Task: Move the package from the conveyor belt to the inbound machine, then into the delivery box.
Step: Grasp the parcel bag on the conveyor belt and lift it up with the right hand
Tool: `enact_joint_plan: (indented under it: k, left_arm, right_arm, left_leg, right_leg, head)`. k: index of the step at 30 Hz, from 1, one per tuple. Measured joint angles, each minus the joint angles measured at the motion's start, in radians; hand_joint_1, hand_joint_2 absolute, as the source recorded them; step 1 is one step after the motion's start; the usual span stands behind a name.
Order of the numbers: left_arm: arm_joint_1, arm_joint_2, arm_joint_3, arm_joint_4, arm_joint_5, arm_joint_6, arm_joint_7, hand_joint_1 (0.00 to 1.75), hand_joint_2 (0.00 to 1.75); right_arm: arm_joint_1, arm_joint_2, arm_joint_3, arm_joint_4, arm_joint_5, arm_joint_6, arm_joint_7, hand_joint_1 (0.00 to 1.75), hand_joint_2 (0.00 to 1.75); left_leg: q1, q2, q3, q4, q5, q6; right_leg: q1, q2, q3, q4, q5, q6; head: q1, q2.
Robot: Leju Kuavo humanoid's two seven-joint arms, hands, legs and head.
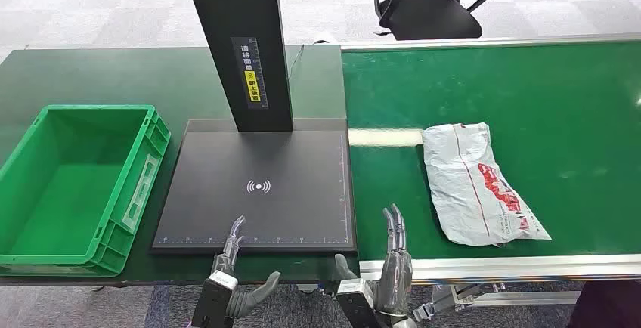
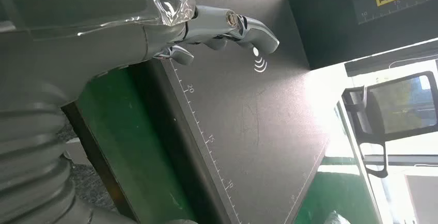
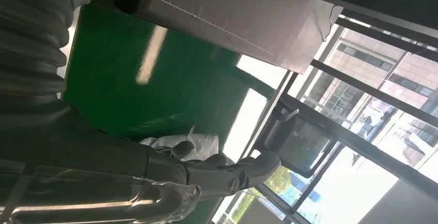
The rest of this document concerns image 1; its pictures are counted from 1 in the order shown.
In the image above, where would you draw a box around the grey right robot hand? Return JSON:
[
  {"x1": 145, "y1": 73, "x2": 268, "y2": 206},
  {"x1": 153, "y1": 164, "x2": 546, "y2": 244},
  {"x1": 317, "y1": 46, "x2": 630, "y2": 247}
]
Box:
[{"x1": 333, "y1": 203, "x2": 415, "y2": 319}]

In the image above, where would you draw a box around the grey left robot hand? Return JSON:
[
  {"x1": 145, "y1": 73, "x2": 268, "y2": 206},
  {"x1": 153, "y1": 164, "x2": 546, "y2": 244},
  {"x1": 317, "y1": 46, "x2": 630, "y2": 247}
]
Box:
[{"x1": 211, "y1": 215, "x2": 281, "y2": 319}]

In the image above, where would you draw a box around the grey plastic mailer package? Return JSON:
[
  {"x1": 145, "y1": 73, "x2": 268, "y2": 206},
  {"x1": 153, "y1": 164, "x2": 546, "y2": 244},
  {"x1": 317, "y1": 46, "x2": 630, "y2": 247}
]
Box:
[{"x1": 422, "y1": 122, "x2": 553, "y2": 248}]

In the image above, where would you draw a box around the black inbound scanner machine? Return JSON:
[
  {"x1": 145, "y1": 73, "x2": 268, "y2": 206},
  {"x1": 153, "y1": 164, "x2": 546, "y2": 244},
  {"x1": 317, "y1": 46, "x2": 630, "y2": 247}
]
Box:
[{"x1": 151, "y1": 0, "x2": 358, "y2": 255}]

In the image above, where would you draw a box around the green conveyor belt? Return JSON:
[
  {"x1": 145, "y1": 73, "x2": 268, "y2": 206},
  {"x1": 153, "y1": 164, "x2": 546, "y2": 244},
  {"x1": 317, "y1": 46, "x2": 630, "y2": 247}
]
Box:
[{"x1": 342, "y1": 40, "x2": 641, "y2": 262}]

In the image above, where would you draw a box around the green plastic crate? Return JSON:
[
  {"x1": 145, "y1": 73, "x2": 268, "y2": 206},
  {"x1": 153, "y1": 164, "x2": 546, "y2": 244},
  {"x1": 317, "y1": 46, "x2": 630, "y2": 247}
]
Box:
[{"x1": 0, "y1": 104, "x2": 172, "y2": 277}]

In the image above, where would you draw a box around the black yellow label sticker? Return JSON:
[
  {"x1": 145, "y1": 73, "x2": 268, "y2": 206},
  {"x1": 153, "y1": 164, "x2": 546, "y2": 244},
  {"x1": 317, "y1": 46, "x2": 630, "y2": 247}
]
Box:
[{"x1": 231, "y1": 36, "x2": 269, "y2": 110}]

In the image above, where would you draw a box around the black office chair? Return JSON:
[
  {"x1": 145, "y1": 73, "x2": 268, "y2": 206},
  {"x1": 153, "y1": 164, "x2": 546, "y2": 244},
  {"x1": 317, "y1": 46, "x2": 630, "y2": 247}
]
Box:
[{"x1": 373, "y1": 0, "x2": 503, "y2": 42}]

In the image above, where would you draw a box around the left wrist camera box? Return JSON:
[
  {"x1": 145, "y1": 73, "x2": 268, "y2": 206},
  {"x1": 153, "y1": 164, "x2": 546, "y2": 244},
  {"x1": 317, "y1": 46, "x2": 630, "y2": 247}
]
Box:
[{"x1": 191, "y1": 271, "x2": 240, "y2": 328}]

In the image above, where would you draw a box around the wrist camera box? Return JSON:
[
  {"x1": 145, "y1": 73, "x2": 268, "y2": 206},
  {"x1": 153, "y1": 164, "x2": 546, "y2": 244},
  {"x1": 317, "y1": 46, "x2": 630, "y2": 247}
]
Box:
[
  {"x1": 191, "y1": 271, "x2": 240, "y2": 328},
  {"x1": 335, "y1": 277, "x2": 384, "y2": 328}
]

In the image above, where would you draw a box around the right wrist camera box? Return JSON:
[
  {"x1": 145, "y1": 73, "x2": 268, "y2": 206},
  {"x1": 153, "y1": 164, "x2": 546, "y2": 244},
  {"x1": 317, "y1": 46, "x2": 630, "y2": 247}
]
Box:
[{"x1": 335, "y1": 277, "x2": 384, "y2": 328}]

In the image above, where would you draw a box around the aluminium conveyor frame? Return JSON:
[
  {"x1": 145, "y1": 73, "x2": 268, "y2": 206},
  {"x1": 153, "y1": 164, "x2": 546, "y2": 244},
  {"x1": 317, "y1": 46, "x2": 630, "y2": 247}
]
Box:
[{"x1": 340, "y1": 32, "x2": 641, "y2": 322}]

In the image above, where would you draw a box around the thin black cable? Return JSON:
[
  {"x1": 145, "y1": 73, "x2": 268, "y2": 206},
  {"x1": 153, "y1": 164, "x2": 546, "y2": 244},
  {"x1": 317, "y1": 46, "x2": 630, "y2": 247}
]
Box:
[{"x1": 287, "y1": 39, "x2": 332, "y2": 76}]

